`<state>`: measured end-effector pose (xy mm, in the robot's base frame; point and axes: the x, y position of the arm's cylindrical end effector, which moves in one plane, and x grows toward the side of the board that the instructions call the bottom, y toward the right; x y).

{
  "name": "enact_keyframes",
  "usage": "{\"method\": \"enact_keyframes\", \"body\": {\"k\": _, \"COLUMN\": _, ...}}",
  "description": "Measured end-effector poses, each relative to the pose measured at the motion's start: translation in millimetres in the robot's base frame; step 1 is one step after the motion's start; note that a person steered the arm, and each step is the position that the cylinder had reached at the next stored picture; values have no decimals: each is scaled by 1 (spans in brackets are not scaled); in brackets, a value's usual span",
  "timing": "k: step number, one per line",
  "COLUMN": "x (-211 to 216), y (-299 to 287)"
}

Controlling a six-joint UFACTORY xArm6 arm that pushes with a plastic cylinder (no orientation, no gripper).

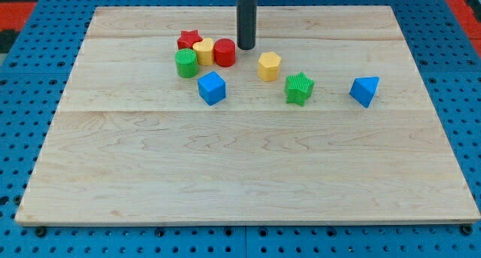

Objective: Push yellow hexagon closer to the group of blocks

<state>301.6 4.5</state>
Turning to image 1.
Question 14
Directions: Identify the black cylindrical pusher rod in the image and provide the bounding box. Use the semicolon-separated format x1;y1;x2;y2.
236;0;258;50

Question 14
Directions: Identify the yellow hexagon block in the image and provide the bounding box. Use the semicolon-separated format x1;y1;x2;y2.
258;52;282;81

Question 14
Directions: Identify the red cylinder block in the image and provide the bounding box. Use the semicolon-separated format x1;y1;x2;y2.
213;38;236;67

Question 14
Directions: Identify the yellow heart block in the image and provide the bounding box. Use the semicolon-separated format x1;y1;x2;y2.
192;38;214;66

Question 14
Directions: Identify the red star block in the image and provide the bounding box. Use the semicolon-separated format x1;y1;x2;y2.
177;29;203;50

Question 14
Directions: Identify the green cylinder block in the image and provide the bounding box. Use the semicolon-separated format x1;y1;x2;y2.
174;48;198;78

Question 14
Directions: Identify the blue cube block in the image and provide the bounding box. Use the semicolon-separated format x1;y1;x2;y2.
197;71;227;105

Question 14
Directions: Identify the green star block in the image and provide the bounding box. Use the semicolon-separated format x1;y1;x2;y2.
284;72;315;106

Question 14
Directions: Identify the wooden board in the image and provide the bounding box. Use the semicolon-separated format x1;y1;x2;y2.
15;6;480;226

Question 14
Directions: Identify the blue triangle block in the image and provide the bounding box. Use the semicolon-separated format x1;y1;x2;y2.
349;76;380;108

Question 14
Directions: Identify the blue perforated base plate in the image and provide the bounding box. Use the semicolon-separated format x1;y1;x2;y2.
1;0;480;257

